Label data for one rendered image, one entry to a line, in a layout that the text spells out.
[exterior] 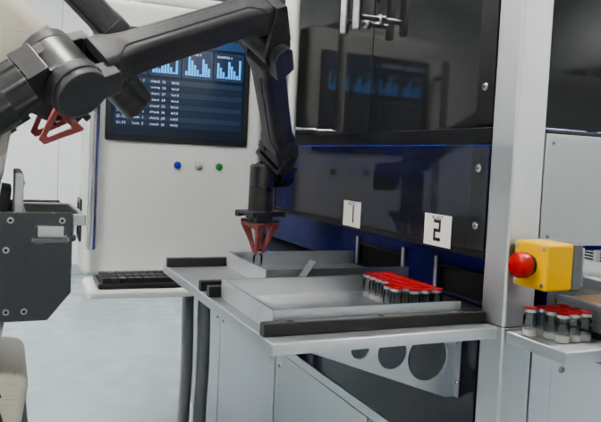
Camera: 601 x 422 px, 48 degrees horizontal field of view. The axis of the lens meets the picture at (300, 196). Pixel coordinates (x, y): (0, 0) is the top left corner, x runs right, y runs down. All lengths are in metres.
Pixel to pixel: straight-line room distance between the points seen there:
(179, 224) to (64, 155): 4.55
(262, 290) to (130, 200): 0.72
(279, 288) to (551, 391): 0.51
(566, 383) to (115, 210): 1.21
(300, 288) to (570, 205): 0.51
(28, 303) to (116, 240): 0.86
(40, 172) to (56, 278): 5.38
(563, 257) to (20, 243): 0.80
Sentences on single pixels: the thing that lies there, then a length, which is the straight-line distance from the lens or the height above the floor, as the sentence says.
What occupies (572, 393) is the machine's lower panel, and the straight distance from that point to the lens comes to 1.31.
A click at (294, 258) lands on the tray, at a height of 0.90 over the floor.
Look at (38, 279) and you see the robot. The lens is 1.06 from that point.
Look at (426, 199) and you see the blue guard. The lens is 1.32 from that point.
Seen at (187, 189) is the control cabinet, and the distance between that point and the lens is 1.92.
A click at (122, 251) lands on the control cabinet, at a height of 0.87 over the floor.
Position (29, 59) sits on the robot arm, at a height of 1.25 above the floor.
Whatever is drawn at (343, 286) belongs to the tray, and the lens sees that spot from 1.34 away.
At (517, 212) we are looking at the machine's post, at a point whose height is 1.07.
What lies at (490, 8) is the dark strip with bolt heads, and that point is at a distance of 1.23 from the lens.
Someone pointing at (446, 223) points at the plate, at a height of 1.04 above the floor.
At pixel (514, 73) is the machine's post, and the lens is 1.15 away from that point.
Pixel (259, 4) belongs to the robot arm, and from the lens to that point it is 1.12.
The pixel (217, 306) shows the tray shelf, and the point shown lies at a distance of 1.20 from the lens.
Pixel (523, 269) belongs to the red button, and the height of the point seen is 0.99.
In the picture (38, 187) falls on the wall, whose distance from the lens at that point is 6.43.
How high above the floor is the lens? 1.14
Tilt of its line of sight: 3 degrees down
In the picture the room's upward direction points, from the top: 3 degrees clockwise
